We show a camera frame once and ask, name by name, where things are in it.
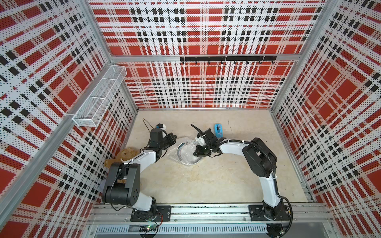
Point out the black wall hook rail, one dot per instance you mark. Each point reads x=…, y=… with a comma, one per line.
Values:
x=260, y=59

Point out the white plate green red rim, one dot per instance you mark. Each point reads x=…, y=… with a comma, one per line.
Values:
x=185, y=153

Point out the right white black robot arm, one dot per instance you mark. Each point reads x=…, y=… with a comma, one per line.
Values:
x=262, y=162

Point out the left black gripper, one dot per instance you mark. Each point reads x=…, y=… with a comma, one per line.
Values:
x=172, y=140

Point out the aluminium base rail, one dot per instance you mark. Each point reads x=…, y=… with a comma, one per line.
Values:
x=218, y=220

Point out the green circuit board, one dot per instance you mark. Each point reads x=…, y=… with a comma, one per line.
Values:
x=142, y=229

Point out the clear bubble wrap sheet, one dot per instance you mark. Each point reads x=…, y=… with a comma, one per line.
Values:
x=172, y=150

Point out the blue tape dispenser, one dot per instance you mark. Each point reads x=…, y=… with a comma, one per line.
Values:
x=218, y=130

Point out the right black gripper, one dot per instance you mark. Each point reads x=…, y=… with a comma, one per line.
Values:
x=198, y=151

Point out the brown teddy bear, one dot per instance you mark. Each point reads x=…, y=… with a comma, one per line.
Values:
x=123, y=156

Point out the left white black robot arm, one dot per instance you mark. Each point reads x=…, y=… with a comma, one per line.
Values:
x=122, y=185

